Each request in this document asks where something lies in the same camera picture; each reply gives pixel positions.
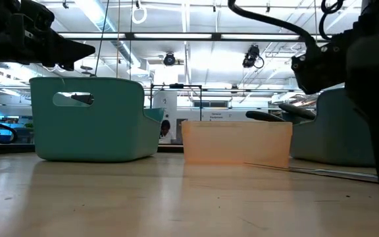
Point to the black overhead frame bar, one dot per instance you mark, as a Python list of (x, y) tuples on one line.
[(216, 36)]

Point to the small black ceiling disc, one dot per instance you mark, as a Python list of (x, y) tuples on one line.
[(87, 68)]

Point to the blue-grey plastic bin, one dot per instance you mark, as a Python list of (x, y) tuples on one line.
[(334, 138)]

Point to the all-black ladle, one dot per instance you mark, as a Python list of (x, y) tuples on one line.
[(298, 111)]

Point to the silver air duct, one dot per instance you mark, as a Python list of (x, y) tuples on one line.
[(123, 49)]

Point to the black ceiling lamp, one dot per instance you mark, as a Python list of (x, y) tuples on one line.
[(169, 59)]

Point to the teal plastic bin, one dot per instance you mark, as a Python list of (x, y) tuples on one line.
[(94, 131)]

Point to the distant black frame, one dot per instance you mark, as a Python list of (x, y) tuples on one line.
[(176, 86)]

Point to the black overhead camera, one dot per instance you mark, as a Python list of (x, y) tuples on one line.
[(251, 56)]

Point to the orange translucent plastic bin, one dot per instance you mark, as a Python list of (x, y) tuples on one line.
[(235, 141)]

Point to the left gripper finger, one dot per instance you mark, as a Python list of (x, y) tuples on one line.
[(74, 49)]

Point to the black aluminium table frame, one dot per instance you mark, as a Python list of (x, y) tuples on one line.
[(171, 148)]

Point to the person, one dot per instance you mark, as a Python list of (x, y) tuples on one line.
[(165, 130)]

